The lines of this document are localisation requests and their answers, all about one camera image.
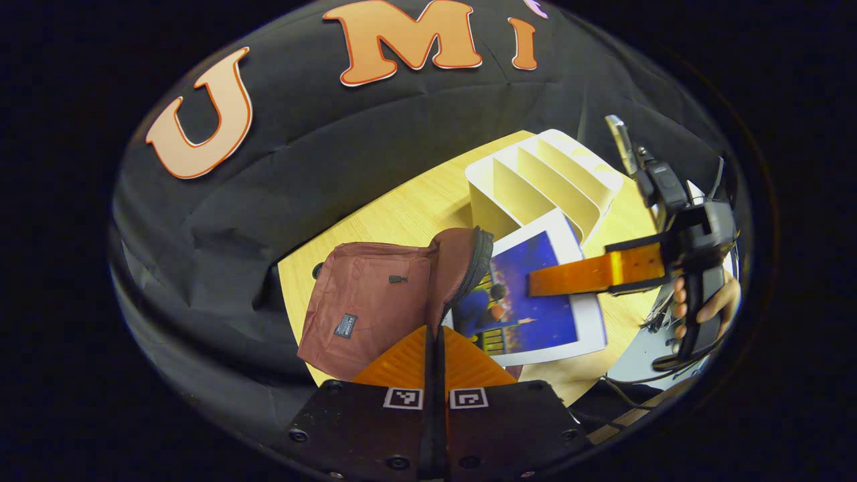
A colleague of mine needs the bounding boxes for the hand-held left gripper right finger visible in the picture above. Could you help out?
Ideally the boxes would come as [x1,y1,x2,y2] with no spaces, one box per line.
[437,327,593,481]

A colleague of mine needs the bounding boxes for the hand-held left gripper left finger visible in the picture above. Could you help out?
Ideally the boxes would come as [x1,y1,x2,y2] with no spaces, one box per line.
[271,325,436,481]

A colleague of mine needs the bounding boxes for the blue cover book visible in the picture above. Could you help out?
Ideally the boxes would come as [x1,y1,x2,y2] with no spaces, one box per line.
[442,209,608,368]

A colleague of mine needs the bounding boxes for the white bookshelf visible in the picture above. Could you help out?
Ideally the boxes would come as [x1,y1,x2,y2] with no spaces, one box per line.
[465,129,625,250]

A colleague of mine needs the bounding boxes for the maroon schoolbag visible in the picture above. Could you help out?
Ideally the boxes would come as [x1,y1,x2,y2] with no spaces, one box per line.
[297,226,496,384]

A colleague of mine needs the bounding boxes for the black backdrop cloth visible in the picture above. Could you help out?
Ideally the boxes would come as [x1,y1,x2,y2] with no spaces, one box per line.
[107,0,737,443]

